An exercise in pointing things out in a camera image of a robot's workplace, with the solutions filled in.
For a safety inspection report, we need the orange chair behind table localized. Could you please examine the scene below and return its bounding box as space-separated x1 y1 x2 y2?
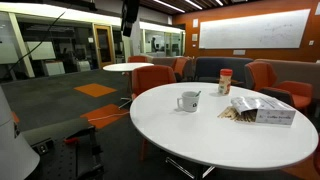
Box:
132 65 176 99

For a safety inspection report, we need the red-lidded creamer jar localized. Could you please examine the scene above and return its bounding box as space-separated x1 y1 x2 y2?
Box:
218 69 233 95

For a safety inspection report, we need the round white main table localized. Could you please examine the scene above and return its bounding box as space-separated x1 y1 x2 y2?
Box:
130 82 318 171

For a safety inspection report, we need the dark blue sofa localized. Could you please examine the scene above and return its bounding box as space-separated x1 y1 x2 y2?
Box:
194 56 252 84

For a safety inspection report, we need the wooden stirrer sticks bundle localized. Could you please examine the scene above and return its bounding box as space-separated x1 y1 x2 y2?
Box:
218 106 257 122

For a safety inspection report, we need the wooden door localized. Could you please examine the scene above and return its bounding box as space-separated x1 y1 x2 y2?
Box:
94 25 114 69

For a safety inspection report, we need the white ceramic mug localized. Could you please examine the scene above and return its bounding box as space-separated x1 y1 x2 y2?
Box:
177 91 200 112

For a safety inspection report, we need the orange chair far back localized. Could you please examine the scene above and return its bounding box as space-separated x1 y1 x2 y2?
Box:
128 55 148 63

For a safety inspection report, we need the small round white table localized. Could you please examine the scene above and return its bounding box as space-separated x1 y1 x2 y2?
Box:
103 62 152 72

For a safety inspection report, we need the orange armchair right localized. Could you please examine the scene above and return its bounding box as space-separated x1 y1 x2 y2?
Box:
245 61 313 109

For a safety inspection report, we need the orange-handled clamp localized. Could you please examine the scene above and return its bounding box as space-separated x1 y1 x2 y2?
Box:
63 137 79 144

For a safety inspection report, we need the wall whiteboard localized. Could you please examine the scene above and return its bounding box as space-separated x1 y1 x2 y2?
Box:
199 9 310 49

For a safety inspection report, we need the orange chair near small table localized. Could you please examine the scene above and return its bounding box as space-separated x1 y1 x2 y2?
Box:
173 57 193 82

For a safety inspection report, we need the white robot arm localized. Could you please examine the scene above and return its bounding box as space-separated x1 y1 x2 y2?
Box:
0 87 40 180

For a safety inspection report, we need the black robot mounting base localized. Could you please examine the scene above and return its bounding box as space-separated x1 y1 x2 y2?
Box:
23 118 105 180

